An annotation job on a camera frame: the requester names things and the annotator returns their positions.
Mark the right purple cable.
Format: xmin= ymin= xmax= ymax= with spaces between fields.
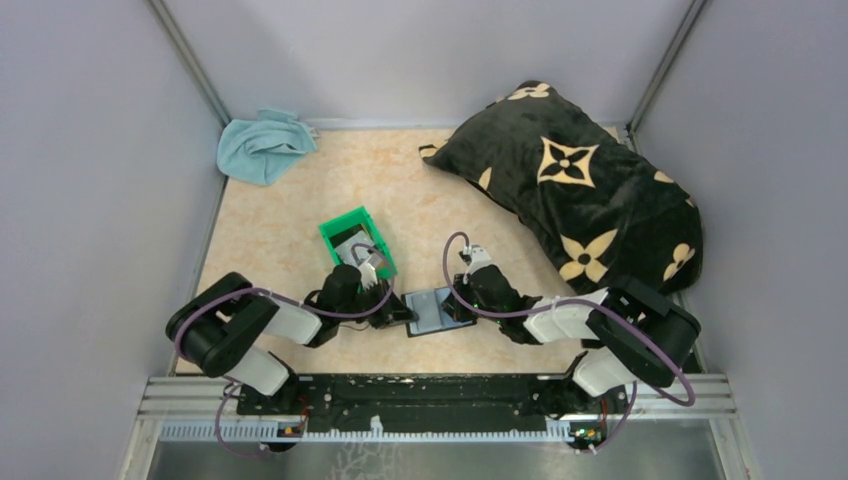
xmin=441 ymin=231 xmax=698 ymax=455

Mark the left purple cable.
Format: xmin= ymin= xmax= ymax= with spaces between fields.
xmin=173 ymin=242 xmax=397 ymax=458

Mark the green plastic bin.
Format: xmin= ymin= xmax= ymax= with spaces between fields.
xmin=318 ymin=206 xmax=397 ymax=289

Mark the light blue cloth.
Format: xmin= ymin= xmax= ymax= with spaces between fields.
xmin=216 ymin=109 xmax=319 ymax=186

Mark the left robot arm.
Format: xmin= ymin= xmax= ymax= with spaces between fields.
xmin=165 ymin=264 xmax=417 ymax=415

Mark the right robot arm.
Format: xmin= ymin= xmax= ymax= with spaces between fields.
xmin=449 ymin=264 xmax=702 ymax=407

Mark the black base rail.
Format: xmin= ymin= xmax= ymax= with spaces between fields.
xmin=236 ymin=374 xmax=621 ymax=433

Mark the purple cable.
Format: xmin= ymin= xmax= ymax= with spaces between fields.
xmin=173 ymin=242 xmax=397 ymax=458
xmin=441 ymin=231 xmax=698 ymax=455

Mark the black card holder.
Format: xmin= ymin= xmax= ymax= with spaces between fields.
xmin=401 ymin=287 xmax=477 ymax=338

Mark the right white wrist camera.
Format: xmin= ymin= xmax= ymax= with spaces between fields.
xmin=459 ymin=244 xmax=492 ymax=272

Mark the white gold VIP card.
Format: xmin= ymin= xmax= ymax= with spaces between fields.
xmin=332 ymin=230 xmax=374 ymax=266

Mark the black floral pillow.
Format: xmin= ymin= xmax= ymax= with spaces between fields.
xmin=418 ymin=80 xmax=704 ymax=295

